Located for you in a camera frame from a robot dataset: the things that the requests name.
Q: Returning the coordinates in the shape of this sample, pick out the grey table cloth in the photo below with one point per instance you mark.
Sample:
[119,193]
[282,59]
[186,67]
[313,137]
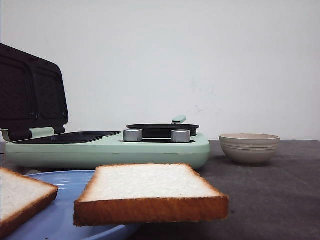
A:
[277,201]

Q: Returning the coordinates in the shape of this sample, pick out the left silver control knob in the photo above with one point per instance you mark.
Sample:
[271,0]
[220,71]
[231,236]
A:
[132,135]

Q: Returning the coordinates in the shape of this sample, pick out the mint green breakfast maker base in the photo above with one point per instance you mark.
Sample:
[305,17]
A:
[109,150]

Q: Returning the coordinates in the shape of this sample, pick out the beige ribbed bowl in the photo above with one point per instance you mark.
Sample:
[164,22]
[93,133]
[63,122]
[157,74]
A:
[251,149]

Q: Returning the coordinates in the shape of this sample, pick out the white bread slice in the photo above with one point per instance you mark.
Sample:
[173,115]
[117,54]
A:
[148,193]
[21,198]

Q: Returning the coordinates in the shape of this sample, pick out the black round frying pan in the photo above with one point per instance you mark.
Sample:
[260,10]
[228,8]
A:
[163,130]

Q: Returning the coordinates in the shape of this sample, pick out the blue plastic plate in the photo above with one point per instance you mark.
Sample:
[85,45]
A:
[56,222]

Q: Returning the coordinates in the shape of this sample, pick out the right silver control knob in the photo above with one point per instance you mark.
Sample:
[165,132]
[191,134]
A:
[180,136]

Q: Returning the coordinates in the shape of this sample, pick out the breakfast maker hinged lid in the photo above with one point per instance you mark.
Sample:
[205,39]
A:
[32,95]

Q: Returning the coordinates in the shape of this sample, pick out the silver control knob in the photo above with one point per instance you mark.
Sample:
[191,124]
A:
[180,136]
[132,135]

